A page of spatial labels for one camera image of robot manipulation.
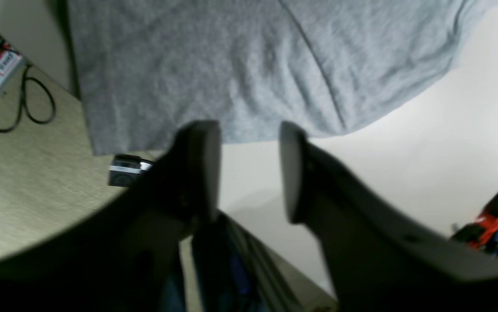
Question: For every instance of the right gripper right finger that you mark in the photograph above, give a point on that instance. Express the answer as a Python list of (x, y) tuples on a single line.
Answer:
[(378, 259)]

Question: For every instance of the grey T-shirt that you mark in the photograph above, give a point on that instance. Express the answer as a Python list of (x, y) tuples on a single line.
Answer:
[(145, 68)]

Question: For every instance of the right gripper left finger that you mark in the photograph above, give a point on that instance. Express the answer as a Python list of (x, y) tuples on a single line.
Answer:
[(118, 258)]

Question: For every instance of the small black box device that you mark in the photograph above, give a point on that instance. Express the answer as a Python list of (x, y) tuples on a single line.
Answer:
[(125, 169)]

